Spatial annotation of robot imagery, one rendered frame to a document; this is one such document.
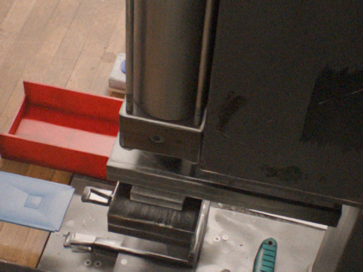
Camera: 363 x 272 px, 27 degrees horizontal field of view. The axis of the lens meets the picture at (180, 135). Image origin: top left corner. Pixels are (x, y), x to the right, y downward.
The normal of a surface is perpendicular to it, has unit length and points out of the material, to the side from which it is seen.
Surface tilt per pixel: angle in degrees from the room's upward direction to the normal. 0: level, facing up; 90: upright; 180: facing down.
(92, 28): 0
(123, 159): 0
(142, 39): 90
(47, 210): 2
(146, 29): 90
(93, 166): 90
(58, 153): 90
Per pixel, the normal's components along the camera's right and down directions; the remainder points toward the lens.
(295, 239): 0.05, -0.65
